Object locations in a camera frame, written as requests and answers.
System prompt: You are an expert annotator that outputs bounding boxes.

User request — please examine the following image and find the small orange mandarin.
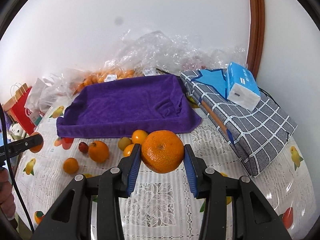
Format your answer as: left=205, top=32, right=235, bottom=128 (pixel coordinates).
left=63, top=158, right=79, bottom=174

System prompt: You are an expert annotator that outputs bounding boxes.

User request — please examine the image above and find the grey checked folded cloth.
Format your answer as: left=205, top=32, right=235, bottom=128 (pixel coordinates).
left=181, top=70, right=297, bottom=177

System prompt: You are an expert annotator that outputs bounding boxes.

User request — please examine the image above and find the small red fruit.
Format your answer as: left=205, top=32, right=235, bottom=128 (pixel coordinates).
left=78, top=142, right=88, bottom=154

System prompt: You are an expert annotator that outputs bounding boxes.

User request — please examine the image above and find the brown wooden door frame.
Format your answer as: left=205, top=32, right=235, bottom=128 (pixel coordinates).
left=246, top=0, right=265, bottom=79

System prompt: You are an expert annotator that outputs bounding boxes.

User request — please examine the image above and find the left hand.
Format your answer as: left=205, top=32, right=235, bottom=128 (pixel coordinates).
left=0, top=168, right=16, bottom=218

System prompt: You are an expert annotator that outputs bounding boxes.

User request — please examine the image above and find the purple towel covered tray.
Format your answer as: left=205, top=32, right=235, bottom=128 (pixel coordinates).
left=56, top=74, right=201, bottom=139

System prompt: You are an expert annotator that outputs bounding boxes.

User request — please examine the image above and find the red paper shopping bag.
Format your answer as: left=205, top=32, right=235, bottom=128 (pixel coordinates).
left=2, top=83, right=36, bottom=135

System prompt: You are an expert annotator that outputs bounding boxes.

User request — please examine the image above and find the blue tissue pack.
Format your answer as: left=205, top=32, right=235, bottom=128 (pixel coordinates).
left=226, top=62, right=261, bottom=111

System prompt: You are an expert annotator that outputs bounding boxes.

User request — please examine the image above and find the black cable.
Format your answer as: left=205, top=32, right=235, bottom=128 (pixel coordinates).
left=0, top=103, right=35, bottom=233

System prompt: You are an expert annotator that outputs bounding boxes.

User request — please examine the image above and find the large orange mandarin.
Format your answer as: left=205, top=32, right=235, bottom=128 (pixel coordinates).
left=141, top=130, right=184, bottom=173

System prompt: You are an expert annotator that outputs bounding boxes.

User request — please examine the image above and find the small orange kumquat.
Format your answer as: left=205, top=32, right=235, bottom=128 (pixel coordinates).
left=123, top=144, right=135, bottom=157
left=131, top=129, right=148, bottom=144

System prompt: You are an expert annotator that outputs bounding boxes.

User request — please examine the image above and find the small yellow-green fruit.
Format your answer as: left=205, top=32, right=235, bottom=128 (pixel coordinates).
left=118, top=137, right=132, bottom=151

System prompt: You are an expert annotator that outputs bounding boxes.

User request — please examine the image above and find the clear bag of oranges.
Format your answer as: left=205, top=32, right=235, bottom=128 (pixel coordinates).
left=72, top=60, right=161, bottom=95

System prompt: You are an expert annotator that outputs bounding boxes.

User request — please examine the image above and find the orange persimmon with stem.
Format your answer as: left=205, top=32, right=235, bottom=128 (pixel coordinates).
left=88, top=140, right=110, bottom=163

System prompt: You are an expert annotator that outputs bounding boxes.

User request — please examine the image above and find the crumpled clear plastic bag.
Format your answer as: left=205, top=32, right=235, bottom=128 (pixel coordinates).
left=116, top=31, right=247, bottom=75

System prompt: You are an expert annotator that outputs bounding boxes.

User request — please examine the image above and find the white plastic bag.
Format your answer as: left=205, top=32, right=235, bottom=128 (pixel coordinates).
left=24, top=74, right=72, bottom=113

